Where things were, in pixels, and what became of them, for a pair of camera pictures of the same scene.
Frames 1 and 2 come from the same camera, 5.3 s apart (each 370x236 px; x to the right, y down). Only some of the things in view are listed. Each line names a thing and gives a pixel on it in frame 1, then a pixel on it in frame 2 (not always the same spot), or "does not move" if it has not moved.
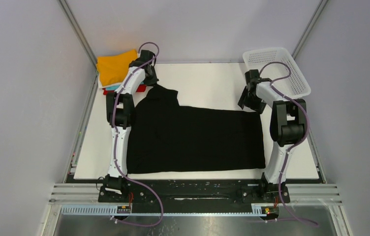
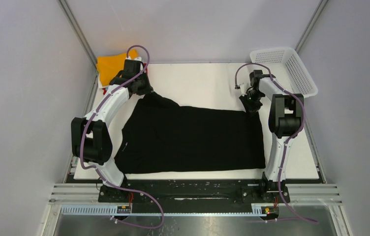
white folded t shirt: [101, 86] does not move
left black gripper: [152, 80] → [147, 88]
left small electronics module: [123, 209] does not move
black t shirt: [164, 136] does not move
